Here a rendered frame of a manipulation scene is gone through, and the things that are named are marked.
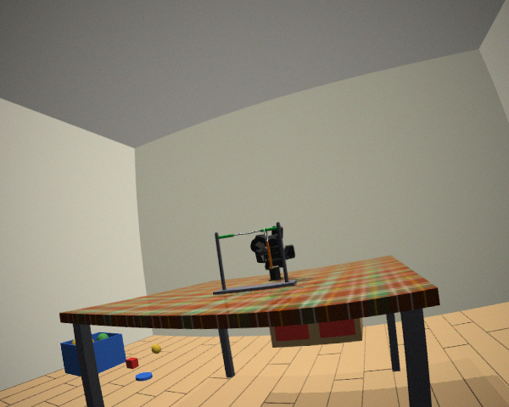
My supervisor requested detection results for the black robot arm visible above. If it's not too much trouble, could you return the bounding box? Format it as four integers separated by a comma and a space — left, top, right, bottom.
250, 227, 283, 282

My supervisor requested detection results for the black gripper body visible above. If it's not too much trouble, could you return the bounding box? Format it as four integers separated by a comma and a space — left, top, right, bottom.
255, 244, 295, 263

